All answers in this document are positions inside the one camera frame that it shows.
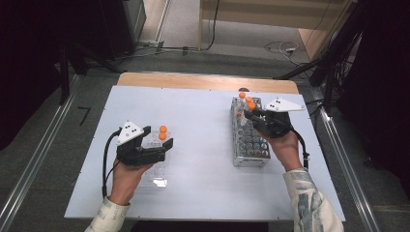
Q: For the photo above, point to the white board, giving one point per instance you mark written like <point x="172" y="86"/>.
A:
<point x="199" y="129"/>

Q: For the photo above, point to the person's right hand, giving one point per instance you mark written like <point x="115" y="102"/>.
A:
<point x="285" y="151"/>

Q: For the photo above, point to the black metal stand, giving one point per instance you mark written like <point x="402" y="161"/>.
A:
<point x="328" y="87"/>
<point x="64" y="80"/>

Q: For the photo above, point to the light wooden shelf unit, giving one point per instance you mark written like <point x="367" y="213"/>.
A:
<point x="257" y="16"/>

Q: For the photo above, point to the orange-capped clear tube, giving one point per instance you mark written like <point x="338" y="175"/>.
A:
<point x="251" y="105"/>
<point x="163" y="129"/>
<point x="242" y="95"/>
<point x="248" y="99"/>
<point x="162" y="136"/>

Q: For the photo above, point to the dark round table grommet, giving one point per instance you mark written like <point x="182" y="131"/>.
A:
<point x="246" y="90"/>

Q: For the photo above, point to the metal tube rack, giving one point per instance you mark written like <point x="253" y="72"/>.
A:
<point x="253" y="148"/>

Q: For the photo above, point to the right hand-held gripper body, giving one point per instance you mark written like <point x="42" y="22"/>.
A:
<point x="277" y="124"/>

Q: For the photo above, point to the black cabinet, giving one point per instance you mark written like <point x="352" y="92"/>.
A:
<point x="119" y="25"/>

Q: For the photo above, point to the dark curtain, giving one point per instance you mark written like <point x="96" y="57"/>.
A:
<point x="380" y="80"/>

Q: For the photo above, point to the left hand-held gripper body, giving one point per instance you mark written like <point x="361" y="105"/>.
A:
<point x="132" y="154"/>

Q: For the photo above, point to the clear plastic tube rack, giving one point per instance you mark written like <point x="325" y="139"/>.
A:
<point x="156" y="175"/>

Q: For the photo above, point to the aluminium floor rail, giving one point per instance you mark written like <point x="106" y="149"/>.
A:
<point x="335" y="138"/>
<point x="38" y="151"/>

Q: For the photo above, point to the person's left hand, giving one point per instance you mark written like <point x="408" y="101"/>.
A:
<point x="125" y="183"/>

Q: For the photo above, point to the wooden table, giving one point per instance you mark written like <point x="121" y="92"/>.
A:
<point x="193" y="82"/>

